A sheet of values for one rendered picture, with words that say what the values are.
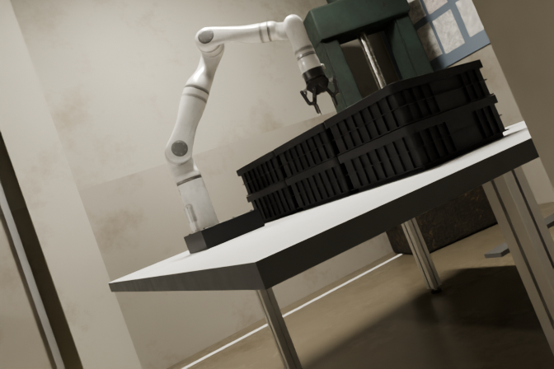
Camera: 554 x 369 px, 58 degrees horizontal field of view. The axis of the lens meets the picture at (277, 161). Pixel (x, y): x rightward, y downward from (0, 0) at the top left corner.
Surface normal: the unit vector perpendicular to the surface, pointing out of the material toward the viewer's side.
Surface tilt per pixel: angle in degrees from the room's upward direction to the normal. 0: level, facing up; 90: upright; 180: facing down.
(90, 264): 90
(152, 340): 90
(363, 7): 90
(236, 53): 90
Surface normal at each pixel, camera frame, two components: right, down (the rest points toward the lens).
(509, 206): -0.83, 0.29
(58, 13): 0.42, -0.23
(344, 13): 0.15, -0.14
